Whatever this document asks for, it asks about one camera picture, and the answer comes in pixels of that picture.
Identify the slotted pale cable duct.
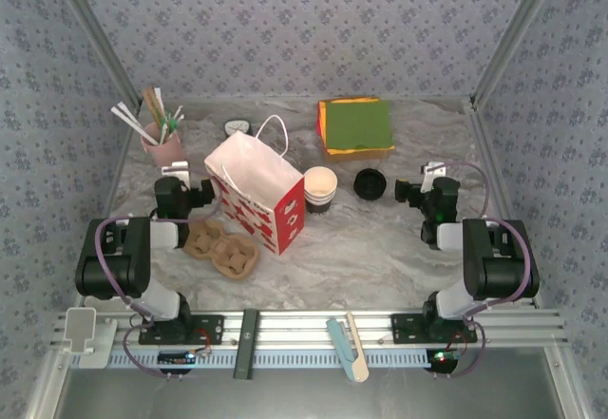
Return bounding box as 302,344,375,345
108,348,431,371

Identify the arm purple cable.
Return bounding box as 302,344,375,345
93,166,224,381
434,161,533,381

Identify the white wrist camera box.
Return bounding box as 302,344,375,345
420,161,450,193
160,161,192,179

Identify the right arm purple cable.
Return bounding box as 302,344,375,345
434,161,533,381

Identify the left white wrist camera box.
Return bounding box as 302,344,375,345
160,161,192,179

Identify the dark green flat bar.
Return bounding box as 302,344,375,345
233,308,261,381

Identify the green paper napkin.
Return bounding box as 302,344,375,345
325,99,396,153

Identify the brown pulp cup carrier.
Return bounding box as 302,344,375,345
183,221,261,278

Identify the yellow paper napkin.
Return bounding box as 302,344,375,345
318,98,396,157

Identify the white wrapped straw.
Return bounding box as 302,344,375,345
110,105,161,147
117,100,156,140

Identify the small circuit board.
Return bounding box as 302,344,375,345
157,350,199,368
426,348,461,373

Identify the stack of coloured napkins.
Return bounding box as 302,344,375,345
316,95,397,164

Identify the small teal alarm clock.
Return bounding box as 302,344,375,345
223,118,253,136

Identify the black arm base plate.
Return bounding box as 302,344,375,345
137,314,225,347
389,313,479,345

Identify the black plastic cup lid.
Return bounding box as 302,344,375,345
352,167,389,202

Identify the wide aluminium base rail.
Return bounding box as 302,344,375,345
52,308,570,350

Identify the aluminium frame post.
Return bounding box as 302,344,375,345
468,0,567,111
47,0,143,109

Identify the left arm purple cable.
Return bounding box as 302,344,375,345
93,166,224,381

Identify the white plastic bracket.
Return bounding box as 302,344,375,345
63,307,118,370

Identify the beige flat stick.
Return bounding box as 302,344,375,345
345,312,371,383

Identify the pink holder cup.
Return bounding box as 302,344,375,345
141,122,187,169

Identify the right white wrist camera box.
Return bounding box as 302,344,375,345
420,161,450,193

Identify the red white paper bag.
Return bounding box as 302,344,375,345
203,114,306,257

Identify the light blue utility knife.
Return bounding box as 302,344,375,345
325,317,363,383

